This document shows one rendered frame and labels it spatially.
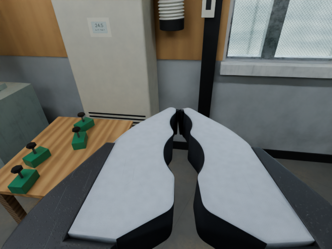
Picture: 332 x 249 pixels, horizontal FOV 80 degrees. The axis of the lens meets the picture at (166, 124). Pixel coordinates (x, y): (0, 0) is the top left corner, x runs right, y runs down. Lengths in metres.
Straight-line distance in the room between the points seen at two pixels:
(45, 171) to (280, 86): 1.59
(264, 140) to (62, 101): 1.84
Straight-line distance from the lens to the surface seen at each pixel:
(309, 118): 1.90
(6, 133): 1.79
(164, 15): 1.31
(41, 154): 1.27
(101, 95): 1.47
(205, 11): 1.36
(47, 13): 1.83
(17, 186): 1.14
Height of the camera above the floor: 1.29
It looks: 34 degrees down
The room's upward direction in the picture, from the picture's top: 2 degrees counter-clockwise
